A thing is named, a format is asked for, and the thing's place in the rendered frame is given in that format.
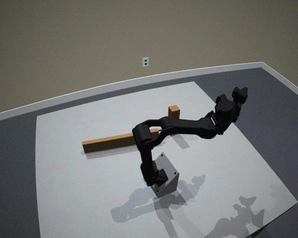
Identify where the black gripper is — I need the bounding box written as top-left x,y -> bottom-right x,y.
231,87 -> 248,122

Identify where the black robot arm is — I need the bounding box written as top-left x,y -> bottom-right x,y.
132,94 -> 233,186

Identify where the wooden side rail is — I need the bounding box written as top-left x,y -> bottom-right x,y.
82,128 -> 162,153

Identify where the brown wooden post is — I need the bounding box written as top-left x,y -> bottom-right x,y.
168,105 -> 180,119

